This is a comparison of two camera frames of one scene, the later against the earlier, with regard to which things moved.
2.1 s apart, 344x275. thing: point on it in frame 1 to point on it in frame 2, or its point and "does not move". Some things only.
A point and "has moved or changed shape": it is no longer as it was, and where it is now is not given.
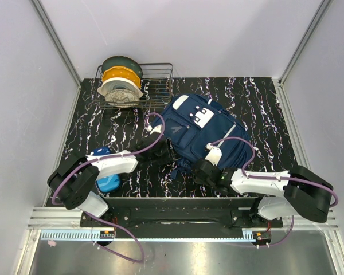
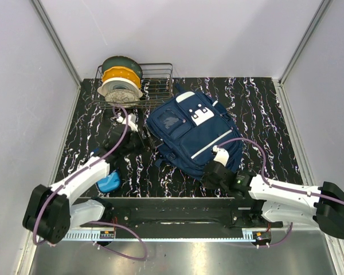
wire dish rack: (136, 85) does not move
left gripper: (170, 156) to (151, 142)
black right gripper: (179, 213) does not move
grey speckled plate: (122, 98) does not move
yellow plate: (120, 71) does not move
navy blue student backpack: (192, 123) has moved or changed shape
